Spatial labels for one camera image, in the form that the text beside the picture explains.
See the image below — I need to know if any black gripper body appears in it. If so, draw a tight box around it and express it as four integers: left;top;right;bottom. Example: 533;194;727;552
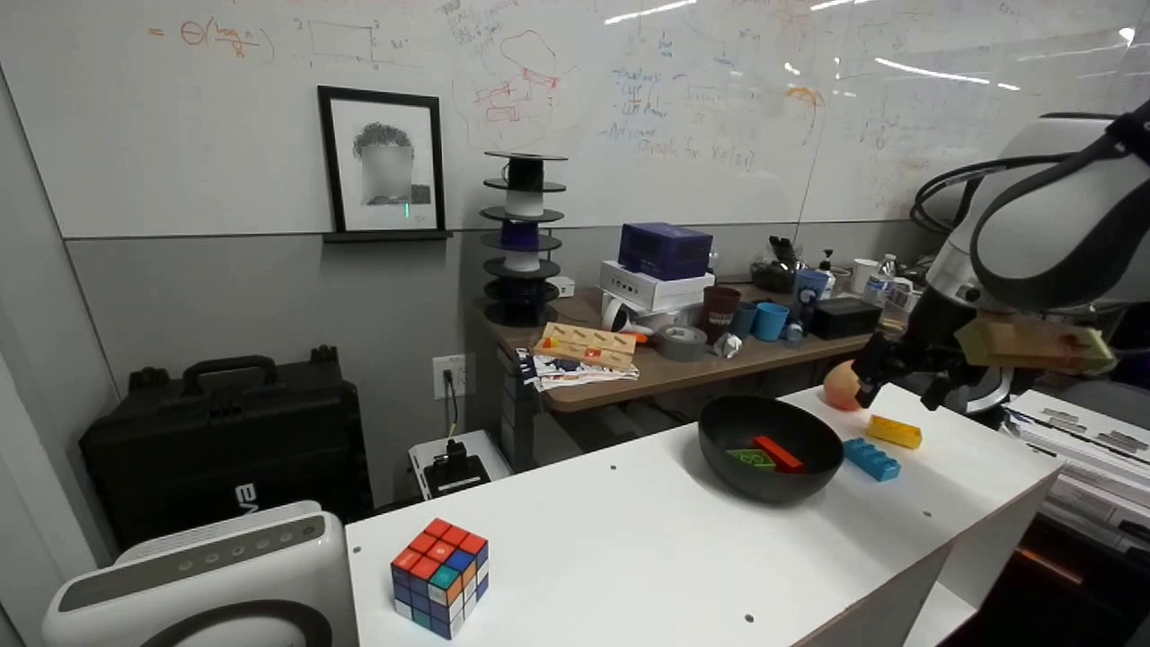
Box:
889;291;1014;408

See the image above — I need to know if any yellow toy brick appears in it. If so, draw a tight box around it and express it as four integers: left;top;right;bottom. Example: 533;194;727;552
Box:
865;413;923;449

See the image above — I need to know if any blue toy brick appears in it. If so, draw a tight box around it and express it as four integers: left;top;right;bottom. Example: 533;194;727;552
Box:
846;438;903;480

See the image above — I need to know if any red toy brick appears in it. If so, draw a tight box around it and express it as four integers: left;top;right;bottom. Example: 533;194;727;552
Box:
752;434;805;469

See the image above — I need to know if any green toy brick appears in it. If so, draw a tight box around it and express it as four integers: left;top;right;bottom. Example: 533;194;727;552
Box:
727;449;775;469

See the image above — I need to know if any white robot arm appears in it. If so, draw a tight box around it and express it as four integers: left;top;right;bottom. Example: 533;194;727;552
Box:
851;103;1150;408

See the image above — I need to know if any black bowl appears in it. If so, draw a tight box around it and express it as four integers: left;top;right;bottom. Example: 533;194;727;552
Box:
696;394;846;503

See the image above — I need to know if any toy peach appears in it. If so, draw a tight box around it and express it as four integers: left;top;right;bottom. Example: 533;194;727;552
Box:
823;363;863;408

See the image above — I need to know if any black box on desk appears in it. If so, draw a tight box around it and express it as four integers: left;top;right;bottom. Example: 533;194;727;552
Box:
808;298;879;336

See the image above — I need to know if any blue cup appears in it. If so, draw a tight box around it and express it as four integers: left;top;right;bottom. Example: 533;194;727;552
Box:
752;303;792;342

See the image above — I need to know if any wooden desk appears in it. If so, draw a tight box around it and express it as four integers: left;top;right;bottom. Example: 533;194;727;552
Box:
486;322;865;467

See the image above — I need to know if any dark brown cup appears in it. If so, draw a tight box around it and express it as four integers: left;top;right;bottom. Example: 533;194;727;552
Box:
703;286;740;322

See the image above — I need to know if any purple box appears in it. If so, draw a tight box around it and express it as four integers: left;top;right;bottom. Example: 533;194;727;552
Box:
617;222;711;279

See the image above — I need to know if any white box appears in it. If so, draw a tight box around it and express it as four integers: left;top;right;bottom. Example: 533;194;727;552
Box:
600;259;714;315

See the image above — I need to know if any wooden puzzle board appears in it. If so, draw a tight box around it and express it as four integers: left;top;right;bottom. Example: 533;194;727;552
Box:
534;322;635;371

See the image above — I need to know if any white shelf table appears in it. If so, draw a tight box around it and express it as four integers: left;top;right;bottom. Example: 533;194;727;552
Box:
348;386;1058;647

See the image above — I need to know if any stack of filament spools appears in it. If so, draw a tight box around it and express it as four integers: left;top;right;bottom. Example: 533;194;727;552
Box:
486;150;561;328

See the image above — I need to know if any white device on floor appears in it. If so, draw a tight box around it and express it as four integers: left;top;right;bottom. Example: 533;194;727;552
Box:
409;431;512;499

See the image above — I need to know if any Rubik's cube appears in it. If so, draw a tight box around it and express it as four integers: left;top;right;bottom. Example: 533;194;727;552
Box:
391;517;490;638

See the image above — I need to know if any framed picture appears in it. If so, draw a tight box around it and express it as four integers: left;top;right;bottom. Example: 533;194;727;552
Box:
315;86;447;238

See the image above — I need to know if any white air purifier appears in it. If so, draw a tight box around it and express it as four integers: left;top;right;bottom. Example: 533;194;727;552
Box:
43;503;356;647

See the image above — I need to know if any black hard case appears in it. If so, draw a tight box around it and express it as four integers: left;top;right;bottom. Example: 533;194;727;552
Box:
79;346;374;548

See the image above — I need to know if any wrist camera mount plate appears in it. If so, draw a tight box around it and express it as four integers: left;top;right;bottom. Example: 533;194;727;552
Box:
957;311;1114;373

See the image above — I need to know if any grey duct tape roll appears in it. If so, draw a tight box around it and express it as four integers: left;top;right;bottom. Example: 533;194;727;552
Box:
655;322;709;360

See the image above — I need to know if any wall power outlet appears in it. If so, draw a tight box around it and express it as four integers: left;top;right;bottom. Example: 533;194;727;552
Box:
433;352;469;398

